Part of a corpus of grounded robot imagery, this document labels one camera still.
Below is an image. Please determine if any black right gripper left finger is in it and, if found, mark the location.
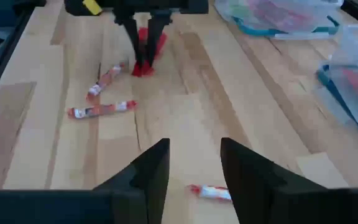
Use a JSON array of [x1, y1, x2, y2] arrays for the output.
[[93, 138, 171, 224]]

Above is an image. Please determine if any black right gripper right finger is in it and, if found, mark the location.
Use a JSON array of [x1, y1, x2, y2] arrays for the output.
[[220, 136, 328, 224]]

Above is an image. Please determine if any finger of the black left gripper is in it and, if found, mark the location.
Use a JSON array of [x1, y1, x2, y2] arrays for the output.
[[147, 16, 172, 67], [123, 18, 145, 68]]

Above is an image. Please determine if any red candy pack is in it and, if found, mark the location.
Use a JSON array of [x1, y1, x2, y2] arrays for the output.
[[131, 26, 168, 78]]

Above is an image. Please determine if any small pink candy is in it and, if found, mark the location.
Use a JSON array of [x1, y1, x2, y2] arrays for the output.
[[187, 184, 233, 202]]

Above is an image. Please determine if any small pale candy stick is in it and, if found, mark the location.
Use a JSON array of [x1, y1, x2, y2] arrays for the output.
[[86, 63, 126, 101]]

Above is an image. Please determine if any red white candy stick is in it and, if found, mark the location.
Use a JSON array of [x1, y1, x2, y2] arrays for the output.
[[67, 100, 138, 120]]

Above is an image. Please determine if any large clear plastic container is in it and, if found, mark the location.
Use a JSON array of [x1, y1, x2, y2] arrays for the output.
[[214, 0, 344, 35]]

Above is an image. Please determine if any yellow cable tag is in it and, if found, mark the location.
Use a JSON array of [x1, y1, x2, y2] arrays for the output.
[[82, 0, 104, 16]]

